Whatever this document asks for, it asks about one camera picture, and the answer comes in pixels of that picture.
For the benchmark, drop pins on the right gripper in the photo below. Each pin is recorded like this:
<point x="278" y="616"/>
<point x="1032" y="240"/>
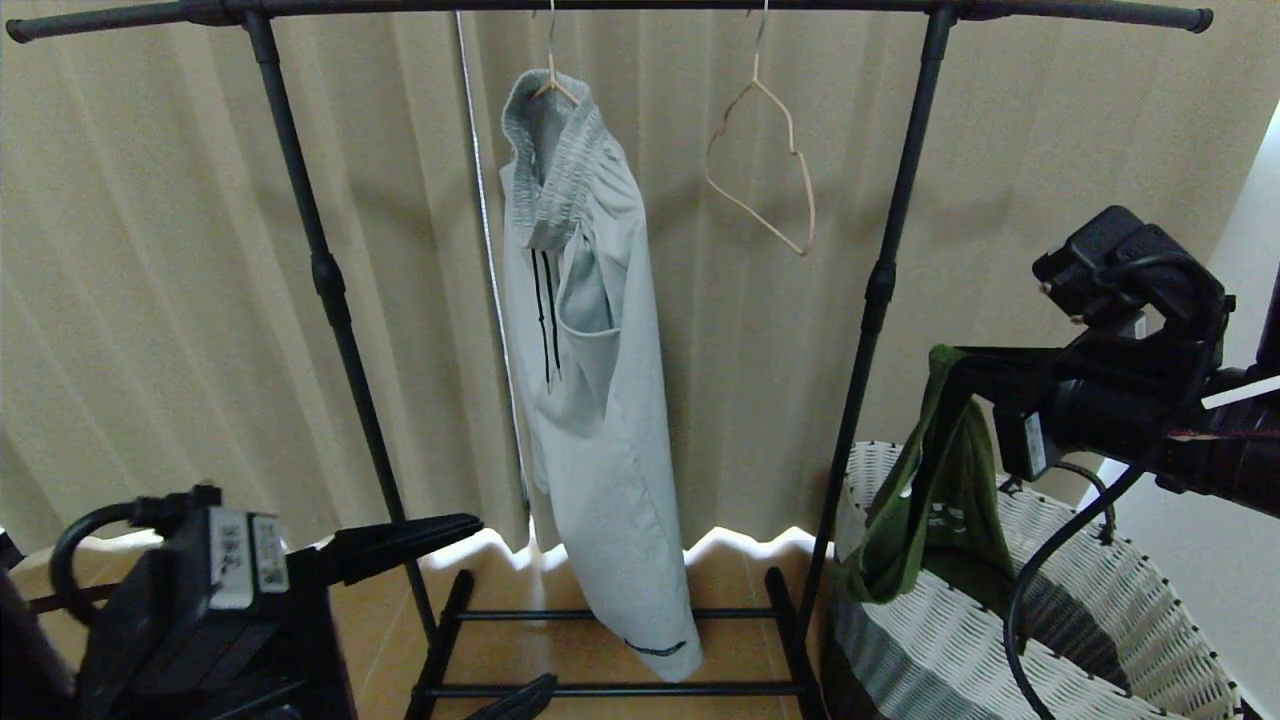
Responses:
<point x="1110" y="420"/>

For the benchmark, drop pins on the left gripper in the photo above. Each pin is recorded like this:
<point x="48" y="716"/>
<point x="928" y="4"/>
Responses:
<point x="300" y="660"/>

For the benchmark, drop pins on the green garment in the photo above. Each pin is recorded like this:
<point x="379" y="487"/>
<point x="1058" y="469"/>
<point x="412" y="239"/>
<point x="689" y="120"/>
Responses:
<point x="950" y="500"/>

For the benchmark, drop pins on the pale grey shorts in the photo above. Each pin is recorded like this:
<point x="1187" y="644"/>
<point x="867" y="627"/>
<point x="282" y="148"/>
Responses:
<point x="600" y="450"/>

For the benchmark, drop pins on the pink clothes hanger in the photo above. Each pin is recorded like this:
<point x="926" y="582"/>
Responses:
<point x="795" y="160"/>
<point x="552" y="70"/>

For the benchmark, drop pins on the white laundry basket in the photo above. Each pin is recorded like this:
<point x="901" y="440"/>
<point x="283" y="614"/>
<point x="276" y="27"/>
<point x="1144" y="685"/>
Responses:
<point x="960" y="660"/>

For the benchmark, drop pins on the black clothes rack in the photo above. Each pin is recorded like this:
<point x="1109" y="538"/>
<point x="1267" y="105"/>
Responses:
<point x="330" y="290"/>

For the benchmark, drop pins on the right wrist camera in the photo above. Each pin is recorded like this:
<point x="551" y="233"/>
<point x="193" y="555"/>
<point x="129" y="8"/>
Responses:
<point x="1120" y="260"/>

